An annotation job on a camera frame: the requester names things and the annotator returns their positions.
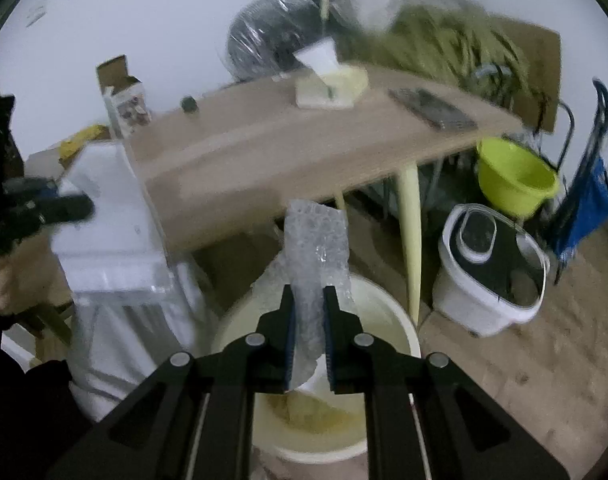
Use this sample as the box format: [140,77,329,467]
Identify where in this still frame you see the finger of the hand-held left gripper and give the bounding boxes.
[4,177,61,200]
[36,195,96,224]

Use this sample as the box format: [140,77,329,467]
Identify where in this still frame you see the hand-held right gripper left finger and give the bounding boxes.
[49,285,296,480]

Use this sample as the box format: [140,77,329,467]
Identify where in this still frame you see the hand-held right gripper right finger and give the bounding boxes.
[323,285,570,480]

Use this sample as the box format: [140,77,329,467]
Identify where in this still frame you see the clear plastic box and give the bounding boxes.
[51,141,176,296]

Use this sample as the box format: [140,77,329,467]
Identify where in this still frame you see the white round bin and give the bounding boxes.
[211,274,423,464]

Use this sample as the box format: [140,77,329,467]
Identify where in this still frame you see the clear bubble wrap piece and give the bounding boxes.
[279,199,358,392]

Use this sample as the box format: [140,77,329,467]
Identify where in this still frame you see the person's left hand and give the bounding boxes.
[0,247,61,317]

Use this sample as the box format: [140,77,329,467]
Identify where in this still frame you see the yellow packet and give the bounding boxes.
[59,125,113,159]

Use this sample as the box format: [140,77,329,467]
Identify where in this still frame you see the yellow packaging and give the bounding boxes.
[276,394,366,437]

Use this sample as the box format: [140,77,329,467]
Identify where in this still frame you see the open printed carton box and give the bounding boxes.
[96,55,152,139]

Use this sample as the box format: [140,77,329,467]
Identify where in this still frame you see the white plastic bag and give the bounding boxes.
[68,260,212,422]

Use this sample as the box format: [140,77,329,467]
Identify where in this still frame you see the white and black foot bath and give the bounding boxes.
[432,203,551,337]

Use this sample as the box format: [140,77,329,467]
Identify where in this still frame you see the wooden table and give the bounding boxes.
[124,62,524,323]

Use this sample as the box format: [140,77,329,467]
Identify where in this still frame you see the green plastic basin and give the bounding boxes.
[476,137,561,219]

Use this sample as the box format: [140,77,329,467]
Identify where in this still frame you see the yellow tissue pack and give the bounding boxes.
[292,39,369,110]

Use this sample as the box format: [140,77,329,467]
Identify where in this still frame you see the smartphone in clear case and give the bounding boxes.
[388,87,479,132]

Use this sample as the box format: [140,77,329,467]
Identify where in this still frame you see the plastic-wrapped electric fan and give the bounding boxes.
[227,0,335,82]

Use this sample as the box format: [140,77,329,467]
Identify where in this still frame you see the blue shopping trolley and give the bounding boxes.
[548,78,608,283]

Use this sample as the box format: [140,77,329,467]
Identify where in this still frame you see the grey metal cart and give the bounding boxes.
[471,62,517,93]

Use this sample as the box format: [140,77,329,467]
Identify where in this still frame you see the green cloth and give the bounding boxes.
[353,2,535,107]

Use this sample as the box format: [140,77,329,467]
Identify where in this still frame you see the white printed sack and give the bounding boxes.
[361,0,421,33]

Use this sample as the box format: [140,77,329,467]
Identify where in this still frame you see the brown cardboard sheet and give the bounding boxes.
[489,15,563,134]

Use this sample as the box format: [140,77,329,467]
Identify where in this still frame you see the black metal frame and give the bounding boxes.
[536,99,576,173]

